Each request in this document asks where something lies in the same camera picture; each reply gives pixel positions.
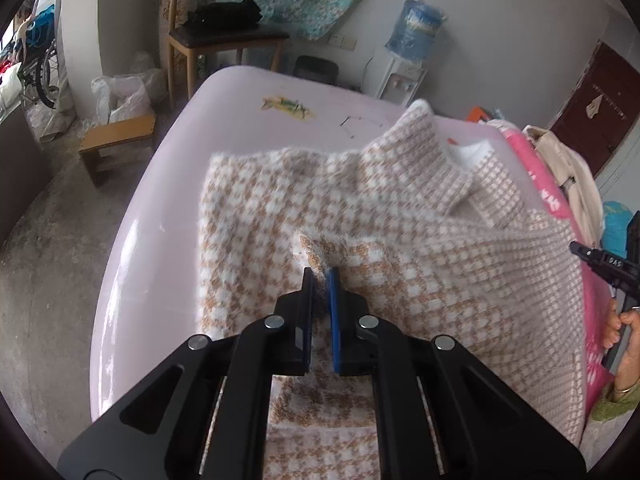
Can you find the person's right forearm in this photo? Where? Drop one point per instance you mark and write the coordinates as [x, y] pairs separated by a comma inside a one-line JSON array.
[[617, 400]]

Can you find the dark red door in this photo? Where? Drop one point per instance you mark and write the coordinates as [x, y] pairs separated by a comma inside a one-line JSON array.
[[595, 105]]

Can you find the white plastic bag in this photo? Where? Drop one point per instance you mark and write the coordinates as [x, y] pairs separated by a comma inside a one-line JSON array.
[[125, 95]]

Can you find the person's right hand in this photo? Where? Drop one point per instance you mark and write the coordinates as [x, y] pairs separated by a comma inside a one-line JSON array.
[[631, 330]]

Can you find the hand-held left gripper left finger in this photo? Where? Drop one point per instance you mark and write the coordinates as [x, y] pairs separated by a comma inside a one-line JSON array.
[[307, 305]]

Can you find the beige garment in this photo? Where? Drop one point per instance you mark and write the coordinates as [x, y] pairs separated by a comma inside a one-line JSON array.
[[565, 170]]

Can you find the blue water jug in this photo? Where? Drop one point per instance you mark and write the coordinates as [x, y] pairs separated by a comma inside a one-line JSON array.
[[415, 30]]

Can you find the teal blue cloth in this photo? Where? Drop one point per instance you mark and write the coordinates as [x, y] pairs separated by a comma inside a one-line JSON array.
[[614, 225]]

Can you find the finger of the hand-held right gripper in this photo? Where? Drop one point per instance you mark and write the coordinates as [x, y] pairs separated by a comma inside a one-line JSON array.
[[600, 260]]

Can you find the wheelchair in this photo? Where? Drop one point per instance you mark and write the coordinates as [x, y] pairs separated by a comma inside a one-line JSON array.
[[42, 60]]

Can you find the grey panel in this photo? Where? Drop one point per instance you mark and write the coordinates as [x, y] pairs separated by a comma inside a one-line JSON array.
[[17, 175]]

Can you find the black bag on chair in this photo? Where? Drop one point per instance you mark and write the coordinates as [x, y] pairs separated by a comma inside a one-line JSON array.
[[225, 14]]

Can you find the pink floral blanket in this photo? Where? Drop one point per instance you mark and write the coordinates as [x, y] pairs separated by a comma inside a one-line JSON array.
[[550, 195]]

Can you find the wall socket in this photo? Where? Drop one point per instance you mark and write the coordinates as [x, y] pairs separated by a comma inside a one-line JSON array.
[[341, 42]]

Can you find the wooden chair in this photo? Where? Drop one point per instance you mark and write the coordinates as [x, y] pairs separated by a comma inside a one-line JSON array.
[[225, 42]]

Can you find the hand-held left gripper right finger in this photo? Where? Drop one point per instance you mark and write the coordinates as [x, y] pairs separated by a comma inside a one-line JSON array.
[[334, 310]]

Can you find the orange item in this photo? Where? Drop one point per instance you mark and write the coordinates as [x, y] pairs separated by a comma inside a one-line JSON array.
[[477, 114]]

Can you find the beige houndstooth coat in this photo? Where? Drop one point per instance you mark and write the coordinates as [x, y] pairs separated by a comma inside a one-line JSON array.
[[450, 270]]

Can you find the black trash bin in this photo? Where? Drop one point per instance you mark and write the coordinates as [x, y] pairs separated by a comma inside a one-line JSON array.
[[315, 70]]

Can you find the small hanging rag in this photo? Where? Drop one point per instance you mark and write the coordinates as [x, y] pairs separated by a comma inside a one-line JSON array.
[[594, 106]]

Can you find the low wooden stool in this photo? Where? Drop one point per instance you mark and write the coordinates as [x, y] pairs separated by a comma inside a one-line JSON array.
[[117, 132]]

